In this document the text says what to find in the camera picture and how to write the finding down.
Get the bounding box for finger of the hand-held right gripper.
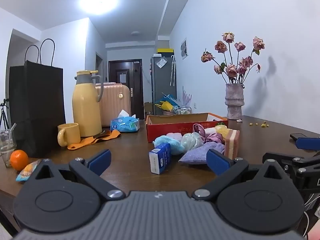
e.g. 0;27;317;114
295;137;320;152
262;152;320;178

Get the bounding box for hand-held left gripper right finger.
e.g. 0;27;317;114
192;149;292;201

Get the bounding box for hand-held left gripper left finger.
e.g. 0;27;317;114
29;149;125;201

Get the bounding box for pink striped sponge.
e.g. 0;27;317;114
224;129;240;160

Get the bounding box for pink satin scrunchie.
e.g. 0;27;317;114
192;124;224;144

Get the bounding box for purple linen pouch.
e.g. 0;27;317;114
178;142;225;165

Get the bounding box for yellow white plush toy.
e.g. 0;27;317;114
214;125;234;137

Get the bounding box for pale green mesh bath puff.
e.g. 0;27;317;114
180;132;204;153

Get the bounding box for blue fluffy cloth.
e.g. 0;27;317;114
153;135;185;155

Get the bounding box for blue pocket tissue packet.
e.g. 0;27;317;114
149;143;172;174

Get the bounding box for red cardboard box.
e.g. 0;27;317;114
146;112;229;143

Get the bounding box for blue soft tissue pack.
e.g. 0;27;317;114
110;109;140;133

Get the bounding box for yellow mug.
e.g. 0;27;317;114
57;123;81;147

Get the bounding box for yellow thermos jug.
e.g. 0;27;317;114
72;70;104;137

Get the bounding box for pink suitcase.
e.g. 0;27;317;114
94;82;132;127

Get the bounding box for pink ceramic vase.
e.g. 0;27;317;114
224;83;244;120

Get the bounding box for dark brown entrance door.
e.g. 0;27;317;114
108;59;143;120

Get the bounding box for orange blue snack packet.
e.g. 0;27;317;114
16;159;49;182

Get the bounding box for yellow blue shopping bags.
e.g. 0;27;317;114
154;94;179;112

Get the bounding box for orange fruit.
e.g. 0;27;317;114
10;150;29;171

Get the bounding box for black paper bag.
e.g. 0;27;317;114
9;39;66;158

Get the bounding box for interior side door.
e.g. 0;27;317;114
95;52;104;83

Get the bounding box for bunch of dried roses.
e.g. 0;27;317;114
201;32;265;85

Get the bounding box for glass with straw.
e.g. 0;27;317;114
0;123;17;167

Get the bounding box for grey cabinet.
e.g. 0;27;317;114
151;55;177;103

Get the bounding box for clear folded umbrella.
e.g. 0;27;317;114
170;55;177;87

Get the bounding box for black tripod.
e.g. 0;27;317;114
0;99;10;130

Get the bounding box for bright round ceiling lamp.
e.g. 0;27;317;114
79;0;119;14

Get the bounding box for white cable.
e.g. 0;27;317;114
304;192;320;235

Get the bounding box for orange strap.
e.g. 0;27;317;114
67;129;122;150

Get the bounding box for wire trolley rack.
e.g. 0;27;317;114
172;106;192;115

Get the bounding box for purple wall sticker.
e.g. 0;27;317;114
182;86;193;107

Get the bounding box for wall poster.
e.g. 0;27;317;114
180;38;188;60

